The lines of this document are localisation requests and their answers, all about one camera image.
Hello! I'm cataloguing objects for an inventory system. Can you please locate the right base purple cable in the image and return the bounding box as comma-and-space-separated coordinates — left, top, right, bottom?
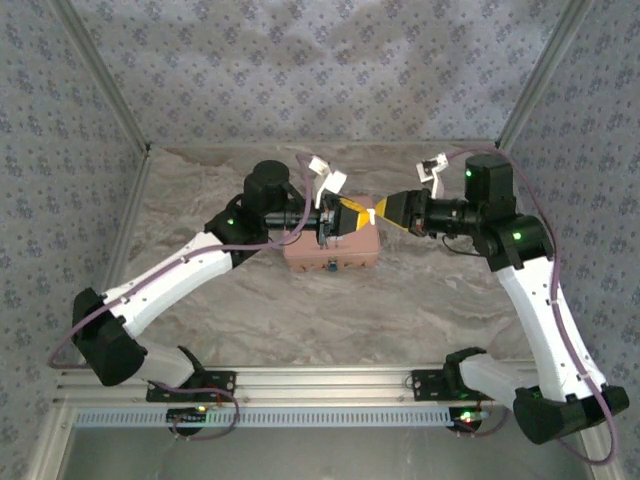
453, 399, 514, 439

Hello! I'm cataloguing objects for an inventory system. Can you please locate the right controller board with LED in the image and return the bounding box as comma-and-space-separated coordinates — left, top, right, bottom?
448, 407, 490, 432

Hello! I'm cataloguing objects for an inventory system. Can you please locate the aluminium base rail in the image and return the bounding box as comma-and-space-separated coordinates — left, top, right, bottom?
53, 366, 539, 405

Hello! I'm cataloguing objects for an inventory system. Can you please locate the left controller board with LED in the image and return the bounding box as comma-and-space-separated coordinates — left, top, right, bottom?
166, 406, 210, 427

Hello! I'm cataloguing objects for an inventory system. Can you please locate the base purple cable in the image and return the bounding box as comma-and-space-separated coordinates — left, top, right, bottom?
453, 399, 514, 439
149, 379, 242, 442

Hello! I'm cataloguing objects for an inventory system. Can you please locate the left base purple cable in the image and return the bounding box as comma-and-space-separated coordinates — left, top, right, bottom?
149, 379, 242, 442

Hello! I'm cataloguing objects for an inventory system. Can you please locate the slotted grey cable duct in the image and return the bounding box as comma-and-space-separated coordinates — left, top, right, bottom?
73, 405, 484, 429

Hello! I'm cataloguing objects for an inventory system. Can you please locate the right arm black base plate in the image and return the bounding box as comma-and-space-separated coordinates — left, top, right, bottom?
411, 368, 481, 402

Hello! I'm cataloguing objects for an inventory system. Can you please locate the aluminium corner post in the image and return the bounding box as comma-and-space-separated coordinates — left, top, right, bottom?
494, 0, 596, 151
49, 0, 154, 151

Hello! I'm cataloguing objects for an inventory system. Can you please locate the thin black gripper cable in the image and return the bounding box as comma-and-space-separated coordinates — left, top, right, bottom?
441, 233, 484, 257

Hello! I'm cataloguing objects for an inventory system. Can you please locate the controller board with led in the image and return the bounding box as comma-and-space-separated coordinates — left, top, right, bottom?
166, 406, 210, 427
448, 407, 490, 432

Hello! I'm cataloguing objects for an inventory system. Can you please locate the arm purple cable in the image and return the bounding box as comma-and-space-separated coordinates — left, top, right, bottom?
47, 152, 321, 372
444, 145, 619, 467

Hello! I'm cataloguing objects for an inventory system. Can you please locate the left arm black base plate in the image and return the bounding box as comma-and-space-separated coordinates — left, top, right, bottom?
146, 370, 238, 403

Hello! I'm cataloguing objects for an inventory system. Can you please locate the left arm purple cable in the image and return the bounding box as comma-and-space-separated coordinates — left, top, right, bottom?
47, 152, 321, 372

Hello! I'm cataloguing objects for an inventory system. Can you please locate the aluminium lower frame post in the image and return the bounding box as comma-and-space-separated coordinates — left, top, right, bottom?
574, 429, 624, 480
27, 403, 76, 480

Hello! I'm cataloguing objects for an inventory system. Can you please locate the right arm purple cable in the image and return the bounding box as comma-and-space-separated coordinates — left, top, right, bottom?
444, 145, 619, 467

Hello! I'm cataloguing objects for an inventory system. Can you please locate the pink tin box with couple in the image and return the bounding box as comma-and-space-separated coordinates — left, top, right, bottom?
282, 194, 382, 274

